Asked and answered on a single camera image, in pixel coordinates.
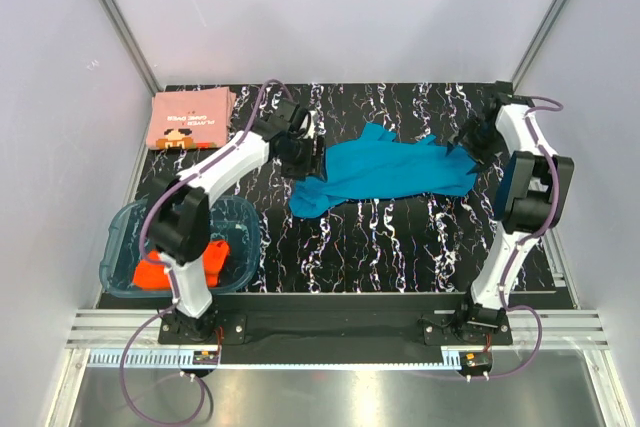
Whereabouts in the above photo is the blue t-shirt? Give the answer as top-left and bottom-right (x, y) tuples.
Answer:
(289, 123), (477, 219)

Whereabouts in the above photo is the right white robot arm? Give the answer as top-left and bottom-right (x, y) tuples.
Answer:
(446, 81), (575, 343)

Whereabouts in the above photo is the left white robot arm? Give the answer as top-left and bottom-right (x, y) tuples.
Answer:
(139, 99), (327, 341)

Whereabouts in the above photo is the clear blue plastic bin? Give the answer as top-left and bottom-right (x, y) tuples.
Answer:
(99, 195), (261, 299)

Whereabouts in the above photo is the pink folded t-shirt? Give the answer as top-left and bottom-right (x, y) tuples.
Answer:
(146, 87), (236, 150)

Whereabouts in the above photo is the orange t-shirt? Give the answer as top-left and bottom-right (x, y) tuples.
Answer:
(133, 240), (230, 291)

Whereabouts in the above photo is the right connector box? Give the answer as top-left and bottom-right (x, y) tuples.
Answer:
(461, 351), (493, 371)

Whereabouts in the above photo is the connector box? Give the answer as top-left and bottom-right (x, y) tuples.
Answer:
(461, 351), (493, 371)
(192, 350), (220, 366)

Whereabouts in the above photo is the left connector box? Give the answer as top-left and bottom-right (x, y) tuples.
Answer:
(192, 350), (220, 366)

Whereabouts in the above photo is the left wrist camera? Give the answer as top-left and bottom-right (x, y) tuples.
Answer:
(294, 110), (318, 139)

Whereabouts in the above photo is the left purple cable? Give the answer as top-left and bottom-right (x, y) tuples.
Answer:
(119, 79), (301, 423)

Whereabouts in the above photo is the left aluminium frame post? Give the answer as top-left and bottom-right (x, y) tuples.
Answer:
(98, 0), (161, 95)

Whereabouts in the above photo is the aluminium frame post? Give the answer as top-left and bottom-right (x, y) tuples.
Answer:
(511, 0), (570, 91)
(98, 0), (161, 95)

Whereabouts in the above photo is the right aluminium frame post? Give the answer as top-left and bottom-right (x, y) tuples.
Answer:
(511, 0), (570, 91)

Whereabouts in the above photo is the front aluminium rail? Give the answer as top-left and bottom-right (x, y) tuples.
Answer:
(66, 309), (608, 349)

